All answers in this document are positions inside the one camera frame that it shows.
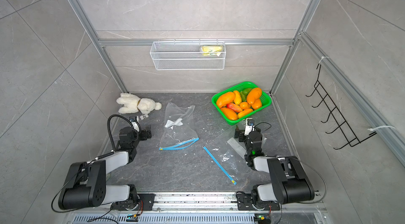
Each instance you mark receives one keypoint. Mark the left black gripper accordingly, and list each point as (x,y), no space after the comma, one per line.
(144,137)

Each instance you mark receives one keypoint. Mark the green plastic basket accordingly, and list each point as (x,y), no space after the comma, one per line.
(265,99)

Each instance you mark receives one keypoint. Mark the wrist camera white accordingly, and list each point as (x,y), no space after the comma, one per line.
(135,123)
(250,126)

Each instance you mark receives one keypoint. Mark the yellow sponge in wire basket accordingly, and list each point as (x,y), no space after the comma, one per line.
(212,50)

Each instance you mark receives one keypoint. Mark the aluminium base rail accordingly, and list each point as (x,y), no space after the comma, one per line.
(204,208)

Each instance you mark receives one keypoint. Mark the white plush teddy bear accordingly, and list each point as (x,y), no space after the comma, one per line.
(133,104)

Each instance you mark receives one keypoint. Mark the green mango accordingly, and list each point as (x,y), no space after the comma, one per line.
(243,96)
(246,91)

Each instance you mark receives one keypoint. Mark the yellow mango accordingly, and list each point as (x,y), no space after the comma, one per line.
(238,98)

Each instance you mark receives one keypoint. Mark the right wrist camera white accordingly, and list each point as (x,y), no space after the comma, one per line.
(250,126)

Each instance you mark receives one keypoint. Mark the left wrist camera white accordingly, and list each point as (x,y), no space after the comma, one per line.
(135,123)

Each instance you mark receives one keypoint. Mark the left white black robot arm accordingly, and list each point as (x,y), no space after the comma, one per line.
(86,185)

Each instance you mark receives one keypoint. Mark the clear zip-top bag blue zipper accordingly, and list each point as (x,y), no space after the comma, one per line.
(179,128)

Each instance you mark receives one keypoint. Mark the black wire wall hook rack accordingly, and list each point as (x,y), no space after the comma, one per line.
(335,115)

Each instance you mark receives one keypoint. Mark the small orange mango centre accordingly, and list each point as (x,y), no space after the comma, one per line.
(244,105)

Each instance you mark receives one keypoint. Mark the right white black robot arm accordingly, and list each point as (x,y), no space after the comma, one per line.
(289,181)

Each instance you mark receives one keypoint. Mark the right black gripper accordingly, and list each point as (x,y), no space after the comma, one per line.
(242,135)

